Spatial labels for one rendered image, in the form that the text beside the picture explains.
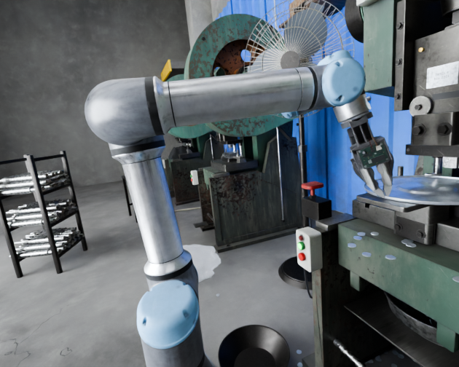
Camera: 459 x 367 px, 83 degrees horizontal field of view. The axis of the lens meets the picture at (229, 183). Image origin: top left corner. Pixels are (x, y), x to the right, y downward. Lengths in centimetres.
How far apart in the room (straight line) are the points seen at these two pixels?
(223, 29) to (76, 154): 567
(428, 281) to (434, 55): 56
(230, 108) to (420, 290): 64
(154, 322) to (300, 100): 47
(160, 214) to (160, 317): 20
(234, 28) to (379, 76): 130
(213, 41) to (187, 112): 154
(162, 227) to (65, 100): 669
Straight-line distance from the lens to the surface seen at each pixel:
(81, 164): 715
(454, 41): 88
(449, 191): 83
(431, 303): 83
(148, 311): 56
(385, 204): 72
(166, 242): 62
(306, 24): 151
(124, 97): 45
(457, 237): 84
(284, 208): 243
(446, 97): 87
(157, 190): 59
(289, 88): 47
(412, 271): 82
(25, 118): 735
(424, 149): 91
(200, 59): 191
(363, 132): 66
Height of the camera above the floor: 99
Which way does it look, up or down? 12 degrees down
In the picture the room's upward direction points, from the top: 6 degrees counter-clockwise
